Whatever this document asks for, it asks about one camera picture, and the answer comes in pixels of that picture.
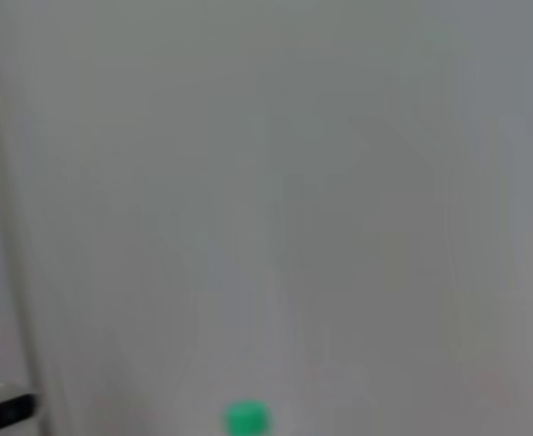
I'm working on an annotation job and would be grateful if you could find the green-capped test tube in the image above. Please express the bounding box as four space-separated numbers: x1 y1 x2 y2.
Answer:
223 399 271 436

